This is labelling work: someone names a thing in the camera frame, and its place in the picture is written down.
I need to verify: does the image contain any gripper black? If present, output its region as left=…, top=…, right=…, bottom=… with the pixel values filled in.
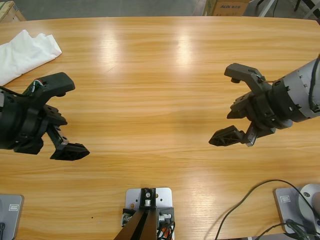
left=0, top=86, right=91, bottom=162
left=208, top=83, right=304, bottom=148

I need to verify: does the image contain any white t-shirt with black logo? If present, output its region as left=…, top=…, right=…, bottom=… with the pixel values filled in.
left=0, top=29, right=63, bottom=87

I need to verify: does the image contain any AUX cardboard box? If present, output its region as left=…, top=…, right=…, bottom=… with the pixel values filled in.
left=212, top=0, right=251, bottom=17

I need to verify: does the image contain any patterned cardboard box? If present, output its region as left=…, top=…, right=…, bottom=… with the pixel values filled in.
left=201, top=0, right=218, bottom=16

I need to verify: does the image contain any wooden crate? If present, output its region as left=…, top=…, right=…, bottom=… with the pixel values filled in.
left=0, top=0, right=26, bottom=24

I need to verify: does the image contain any long looping black cable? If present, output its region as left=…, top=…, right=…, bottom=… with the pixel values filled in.
left=216, top=178, right=320, bottom=240

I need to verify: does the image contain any wrist black camera bracket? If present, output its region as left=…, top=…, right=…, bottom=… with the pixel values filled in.
left=223, top=62, right=273, bottom=95
left=14, top=72, right=76, bottom=106

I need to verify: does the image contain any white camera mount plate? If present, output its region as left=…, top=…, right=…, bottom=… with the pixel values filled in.
left=124, top=187, right=175, bottom=227

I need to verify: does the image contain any black corner bracket with bolt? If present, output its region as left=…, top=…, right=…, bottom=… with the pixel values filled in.
left=157, top=207, right=176, bottom=226
left=121, top=207, right=137, bottom=228

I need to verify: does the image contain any arm grey base plate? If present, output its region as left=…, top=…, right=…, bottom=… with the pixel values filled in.
left=272, top=183, right=320, bottom=235
left=0, top=194, right=25, bottom=240

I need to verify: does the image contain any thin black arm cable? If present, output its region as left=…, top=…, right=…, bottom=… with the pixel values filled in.
left=308, top=56, right=320, bottom=110

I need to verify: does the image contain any dark camera post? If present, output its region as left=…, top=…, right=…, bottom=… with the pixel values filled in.
left=113, top=187, right=161, bottom=240

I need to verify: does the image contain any orange and black wire bundle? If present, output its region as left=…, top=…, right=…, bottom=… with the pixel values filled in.
left=156, top=221, right=179, bottom=240

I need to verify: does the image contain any black cable with plug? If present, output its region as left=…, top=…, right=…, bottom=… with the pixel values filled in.
left=246, top=216, right=320, bottom=240

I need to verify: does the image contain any grey metal frame leg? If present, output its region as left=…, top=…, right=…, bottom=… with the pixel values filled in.
left=258, top=0, right=280, bottom=18

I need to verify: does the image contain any black metal frame leg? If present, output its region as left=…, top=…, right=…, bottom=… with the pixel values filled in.
left=293, top=0, right=320, bottom=20

